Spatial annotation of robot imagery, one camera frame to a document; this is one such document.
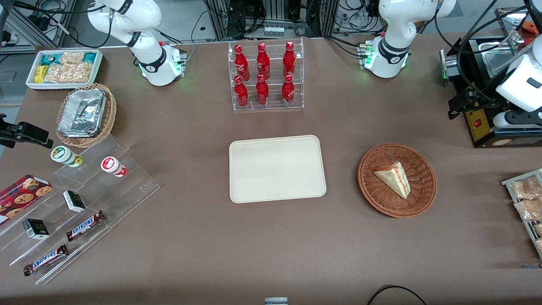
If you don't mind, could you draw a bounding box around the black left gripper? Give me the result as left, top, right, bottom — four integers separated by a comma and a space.
448, 86, 500, 121

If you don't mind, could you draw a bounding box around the triangular sandwich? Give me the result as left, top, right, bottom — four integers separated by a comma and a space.
373, 161, 412, 200

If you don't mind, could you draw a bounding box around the brown round wicker basket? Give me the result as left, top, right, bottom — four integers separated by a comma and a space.
357, 143, 437, 219

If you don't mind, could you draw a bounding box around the tray of packaged snacks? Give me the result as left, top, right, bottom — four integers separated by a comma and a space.
501, 168, 542, 260

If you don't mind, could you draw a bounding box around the beige plastic tray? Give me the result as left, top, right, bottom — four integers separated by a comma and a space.
229, 135, 327, 204

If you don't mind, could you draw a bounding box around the light oval wicker basket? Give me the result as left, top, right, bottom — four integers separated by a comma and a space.
55, 83, 118, 149

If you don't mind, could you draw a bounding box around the black food warmer machine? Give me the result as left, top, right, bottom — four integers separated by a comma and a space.
440, 6, 542, 148

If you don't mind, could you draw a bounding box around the clear bag of snacks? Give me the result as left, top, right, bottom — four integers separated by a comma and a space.
514, 198, 542, 221
510, 177, 542, 200

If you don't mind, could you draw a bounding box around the red cola bottle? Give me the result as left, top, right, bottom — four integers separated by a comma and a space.
256, 42, 271, 80
234, 44, 251, 81
234, 75, 249, 108
282, 74, 296, 107
282, 41, 297, 78
255, 73, 270, 106

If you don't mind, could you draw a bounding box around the clear acrylic bottle rack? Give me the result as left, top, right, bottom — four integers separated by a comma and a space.
227, 38, 305, 112

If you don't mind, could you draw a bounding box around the clear acrylic step display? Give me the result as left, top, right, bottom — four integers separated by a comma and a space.
0, 134, 161, 286

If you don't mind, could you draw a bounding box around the red lid yogurt cup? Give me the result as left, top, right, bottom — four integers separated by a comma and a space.
100, 156, 128, 178

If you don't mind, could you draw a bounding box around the aluminium foil container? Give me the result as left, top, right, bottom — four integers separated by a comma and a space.
57, 89, 107, 139

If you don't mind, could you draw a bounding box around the clear bag of crackers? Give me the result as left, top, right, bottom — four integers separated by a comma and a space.
44, 52, 94, 84

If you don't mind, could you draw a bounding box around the snickers chocolate bar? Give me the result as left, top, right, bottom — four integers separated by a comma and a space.
66, 210, 107, 242
23, 244, 69, 277

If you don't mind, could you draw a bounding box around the small black carton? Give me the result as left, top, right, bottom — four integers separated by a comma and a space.
62, 190, 87, 213
22, 218, 50, 240

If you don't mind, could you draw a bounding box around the green lid yogurt cup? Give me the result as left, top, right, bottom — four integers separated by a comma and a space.
50, 145, 83, 168

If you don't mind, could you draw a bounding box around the white rectangular snack bin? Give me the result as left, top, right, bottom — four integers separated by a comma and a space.
25, 49, 105, 91

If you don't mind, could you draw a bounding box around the red cookie box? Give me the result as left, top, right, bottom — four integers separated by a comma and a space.
0, 174, 53, 225

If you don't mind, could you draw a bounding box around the black cable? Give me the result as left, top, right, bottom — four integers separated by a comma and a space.
366, 285, 429, 305

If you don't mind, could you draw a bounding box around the aluminium frame equipment rack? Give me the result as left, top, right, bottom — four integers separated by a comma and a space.
0, 0, 79, 48

